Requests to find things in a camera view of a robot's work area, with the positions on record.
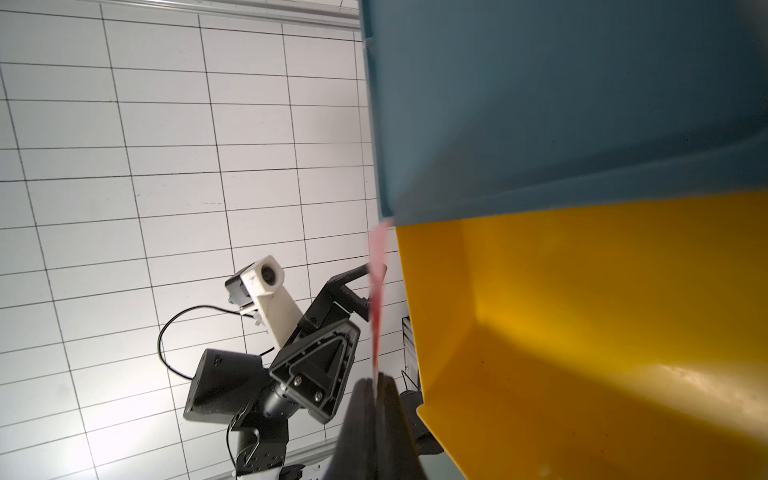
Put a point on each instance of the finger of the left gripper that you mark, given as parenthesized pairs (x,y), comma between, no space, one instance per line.
(336,302)

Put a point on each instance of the teal drawer cabinet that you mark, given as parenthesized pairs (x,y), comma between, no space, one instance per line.
(482,108)

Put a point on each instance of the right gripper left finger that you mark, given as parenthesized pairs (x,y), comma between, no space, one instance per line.
(355,456)

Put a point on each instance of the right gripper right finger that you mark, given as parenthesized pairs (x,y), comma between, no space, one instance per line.
(396,454)

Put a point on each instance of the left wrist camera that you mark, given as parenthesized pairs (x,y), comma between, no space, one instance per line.
(259,287)

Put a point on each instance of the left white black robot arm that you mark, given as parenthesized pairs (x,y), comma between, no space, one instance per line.
(261,446)

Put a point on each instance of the yellow drawer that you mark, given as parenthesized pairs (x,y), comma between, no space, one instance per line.
(623,341)

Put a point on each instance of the red postcard white characters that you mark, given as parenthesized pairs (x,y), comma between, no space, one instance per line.
(377,271)

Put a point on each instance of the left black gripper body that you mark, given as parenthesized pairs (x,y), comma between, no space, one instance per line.
(311,371)

